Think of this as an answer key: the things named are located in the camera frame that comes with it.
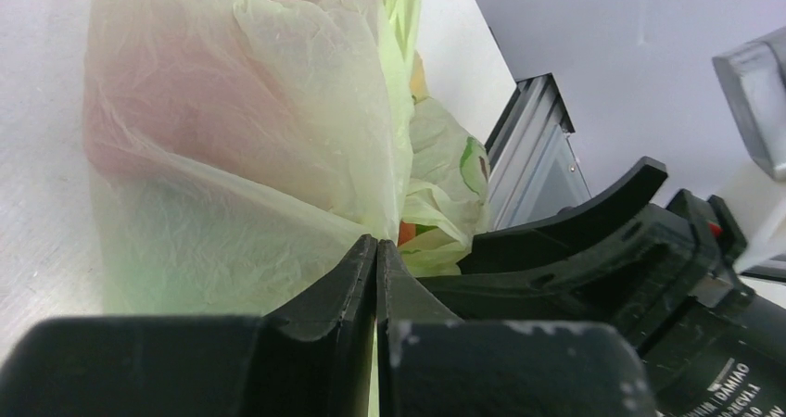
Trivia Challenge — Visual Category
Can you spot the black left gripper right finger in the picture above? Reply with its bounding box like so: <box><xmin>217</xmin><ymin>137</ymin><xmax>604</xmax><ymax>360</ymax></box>
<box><xmin>376</xmin><ymin>240</ymin><xmax>656</xmax><ymax>416</ymax></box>

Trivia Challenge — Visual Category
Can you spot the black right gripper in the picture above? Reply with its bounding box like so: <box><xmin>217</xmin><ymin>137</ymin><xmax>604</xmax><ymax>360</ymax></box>
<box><xmin>423</xmin><ymin>157</ymin><xmax>785</xmax><ymax>416</ymax></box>

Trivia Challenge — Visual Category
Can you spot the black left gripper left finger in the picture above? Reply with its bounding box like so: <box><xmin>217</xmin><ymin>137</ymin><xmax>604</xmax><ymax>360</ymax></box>
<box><xmin>1</xmin><ymin>235</ymin><xmax>377</xmax><ymax>416</ymax></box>

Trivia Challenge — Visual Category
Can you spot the pale green plastic bag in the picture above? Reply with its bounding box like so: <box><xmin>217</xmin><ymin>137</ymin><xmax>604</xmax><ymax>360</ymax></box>
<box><xmin>82</xmin><ymin>0</ymin><xmax>489</xmax><ymax>315</ymax></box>

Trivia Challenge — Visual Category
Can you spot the aluminium table edge rail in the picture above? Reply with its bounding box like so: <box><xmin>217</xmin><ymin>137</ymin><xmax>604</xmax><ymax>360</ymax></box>
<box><xmin>486</xmin><ymin>73</ymin><xmax>591</xmax><ymax>231</ymax></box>

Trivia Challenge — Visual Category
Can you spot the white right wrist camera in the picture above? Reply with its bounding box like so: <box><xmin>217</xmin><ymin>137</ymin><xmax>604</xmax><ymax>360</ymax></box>
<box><xmin>712</xmin><ymin>27</ymin><xmax>785</xmax><ymax>182</ymax></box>

